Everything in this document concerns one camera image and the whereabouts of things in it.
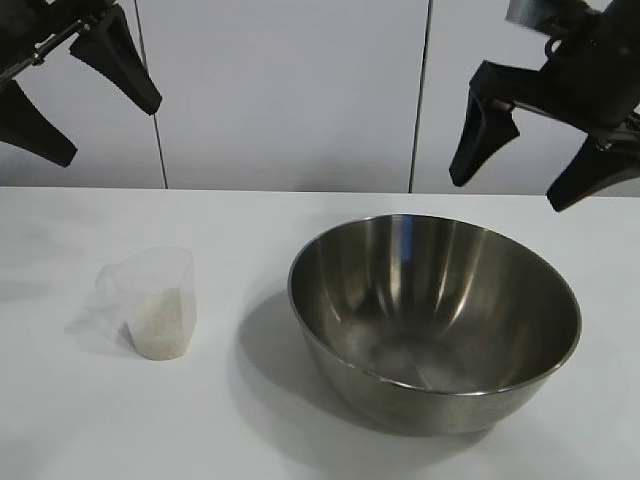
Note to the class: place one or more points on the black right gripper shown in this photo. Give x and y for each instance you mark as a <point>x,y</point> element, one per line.
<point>592,70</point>

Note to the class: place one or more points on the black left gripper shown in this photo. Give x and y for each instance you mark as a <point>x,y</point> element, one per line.
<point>30,25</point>

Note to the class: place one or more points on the stainless steel mixing bowl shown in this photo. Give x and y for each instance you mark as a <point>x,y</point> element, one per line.
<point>435,310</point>

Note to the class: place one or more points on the clear plastic measuring cup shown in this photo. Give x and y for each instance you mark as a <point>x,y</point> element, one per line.
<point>165,270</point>

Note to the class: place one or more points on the white rice grains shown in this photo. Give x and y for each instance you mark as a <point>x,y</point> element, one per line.
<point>160,325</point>

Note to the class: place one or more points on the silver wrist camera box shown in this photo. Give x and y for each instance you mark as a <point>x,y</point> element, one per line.
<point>525,12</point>

